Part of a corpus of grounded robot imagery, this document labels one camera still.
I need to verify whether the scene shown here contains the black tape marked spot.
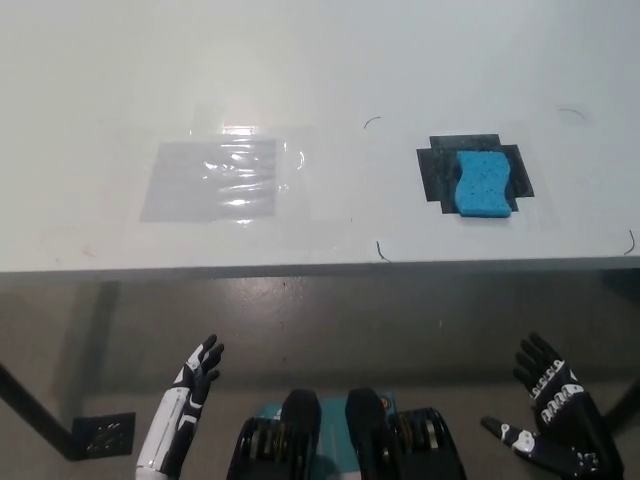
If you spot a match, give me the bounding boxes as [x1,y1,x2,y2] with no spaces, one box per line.
[415,133,537,216]

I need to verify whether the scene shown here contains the black diagonal table leg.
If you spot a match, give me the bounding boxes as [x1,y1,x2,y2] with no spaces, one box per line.
[0,360,81,460]

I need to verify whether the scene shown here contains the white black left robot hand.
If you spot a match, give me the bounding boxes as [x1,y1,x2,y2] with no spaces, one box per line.
[135,333,225,474]

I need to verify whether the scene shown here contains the clear plastic film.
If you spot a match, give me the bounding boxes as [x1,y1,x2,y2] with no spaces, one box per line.
[97,119,321,236]

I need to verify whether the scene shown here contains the clear plastic sheet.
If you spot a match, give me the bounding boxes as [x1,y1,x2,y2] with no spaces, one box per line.
[139,138,278,224]

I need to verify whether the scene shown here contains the blue wavy sponge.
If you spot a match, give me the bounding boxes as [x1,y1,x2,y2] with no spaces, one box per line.
[453,152,515,219]

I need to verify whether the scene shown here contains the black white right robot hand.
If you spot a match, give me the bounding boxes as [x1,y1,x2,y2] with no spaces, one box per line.
[480,332,626,480]

